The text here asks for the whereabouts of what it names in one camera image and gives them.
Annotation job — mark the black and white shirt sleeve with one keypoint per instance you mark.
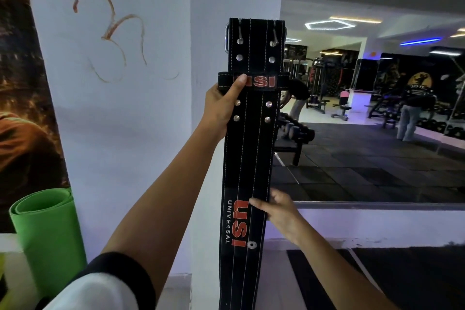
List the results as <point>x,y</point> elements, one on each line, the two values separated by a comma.
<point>105,284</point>

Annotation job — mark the dumbbell rack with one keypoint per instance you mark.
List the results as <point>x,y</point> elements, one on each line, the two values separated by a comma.
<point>296,133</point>

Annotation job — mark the person's left hand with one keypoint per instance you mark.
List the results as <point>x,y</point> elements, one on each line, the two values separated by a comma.
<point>218,110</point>

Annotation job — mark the black rubber floor mat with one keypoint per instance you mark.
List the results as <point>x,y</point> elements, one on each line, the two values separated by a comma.
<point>399,280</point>

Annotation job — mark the person's left thumb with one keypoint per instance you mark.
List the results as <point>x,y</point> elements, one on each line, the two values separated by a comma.
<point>236,89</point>

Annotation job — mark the person's right thumb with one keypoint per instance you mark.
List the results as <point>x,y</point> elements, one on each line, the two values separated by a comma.
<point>261,205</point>

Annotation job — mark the hexagonal ceiling light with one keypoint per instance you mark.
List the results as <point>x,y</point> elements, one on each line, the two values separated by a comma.
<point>330,24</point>

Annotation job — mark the blue ceiling light strip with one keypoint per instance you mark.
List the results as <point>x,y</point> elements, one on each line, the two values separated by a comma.
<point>420,41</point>

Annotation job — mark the person's right hand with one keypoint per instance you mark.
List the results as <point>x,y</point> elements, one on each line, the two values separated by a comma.
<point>285,217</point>

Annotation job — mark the green rolled yoga mat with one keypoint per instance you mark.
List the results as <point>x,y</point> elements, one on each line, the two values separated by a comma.
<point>47,237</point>

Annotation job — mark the dark wall poster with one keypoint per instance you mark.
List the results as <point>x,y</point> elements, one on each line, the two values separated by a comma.
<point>25,102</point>

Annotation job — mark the black gym machine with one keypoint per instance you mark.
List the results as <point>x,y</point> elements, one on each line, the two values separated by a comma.
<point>318,84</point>

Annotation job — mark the large wall mirror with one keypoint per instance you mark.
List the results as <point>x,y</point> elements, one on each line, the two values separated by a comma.
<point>370,102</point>

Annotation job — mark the person's left forearm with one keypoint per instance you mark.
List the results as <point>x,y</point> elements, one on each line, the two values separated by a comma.
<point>170,197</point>

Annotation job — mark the person's right forearm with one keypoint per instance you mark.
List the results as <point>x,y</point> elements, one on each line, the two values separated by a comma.
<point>334,277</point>

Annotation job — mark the weight bench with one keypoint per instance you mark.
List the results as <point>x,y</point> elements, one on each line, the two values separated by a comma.
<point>341,106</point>

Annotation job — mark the black leather weightlifting belt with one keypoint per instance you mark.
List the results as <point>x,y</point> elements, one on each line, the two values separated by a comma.
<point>250,153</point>

